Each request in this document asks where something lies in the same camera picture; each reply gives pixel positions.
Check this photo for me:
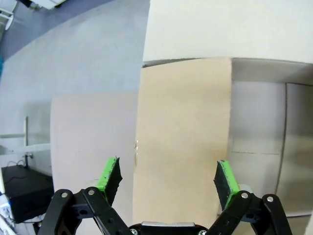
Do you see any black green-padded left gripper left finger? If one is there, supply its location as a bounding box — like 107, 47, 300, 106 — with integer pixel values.
40, 156, 130, 235

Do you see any brown cardboard shipping box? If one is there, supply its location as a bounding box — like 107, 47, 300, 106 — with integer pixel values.
132, 0, 313, 223

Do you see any black flat floor case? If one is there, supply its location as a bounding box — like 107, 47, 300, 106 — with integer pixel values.
1, 164, 55, 224

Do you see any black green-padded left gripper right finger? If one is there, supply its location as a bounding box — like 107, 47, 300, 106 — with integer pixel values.
207, 160, 294, 235

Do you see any white metal frame rail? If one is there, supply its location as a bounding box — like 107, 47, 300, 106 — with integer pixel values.
0, 116, 52, 155

